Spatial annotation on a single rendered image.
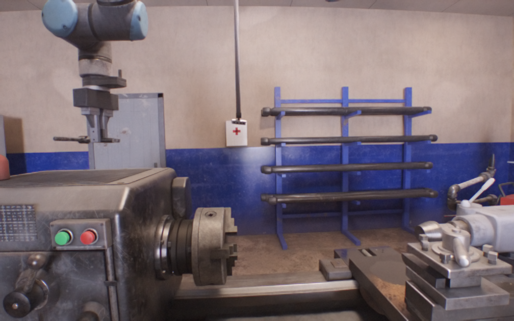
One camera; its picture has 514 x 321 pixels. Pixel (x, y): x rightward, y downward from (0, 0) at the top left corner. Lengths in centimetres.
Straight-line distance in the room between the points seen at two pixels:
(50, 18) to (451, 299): 114
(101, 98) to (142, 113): 320
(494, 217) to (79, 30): 139
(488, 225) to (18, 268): 141
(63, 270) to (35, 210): 15
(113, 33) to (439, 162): 477
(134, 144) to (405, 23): 446
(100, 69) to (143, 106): 322
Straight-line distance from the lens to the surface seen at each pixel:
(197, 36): 418
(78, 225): 69
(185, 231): 86
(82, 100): 87
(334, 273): 123
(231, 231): 92
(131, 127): 412
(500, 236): 123
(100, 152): 433
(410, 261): 89
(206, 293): 115
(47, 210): 76
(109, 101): 92
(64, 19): 80
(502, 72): 586
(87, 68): 90
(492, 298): 86
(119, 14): 75
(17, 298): 77
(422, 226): 110
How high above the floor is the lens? 144
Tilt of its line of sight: 4 degrees down
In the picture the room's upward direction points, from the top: 1 degrees counter-clockwise
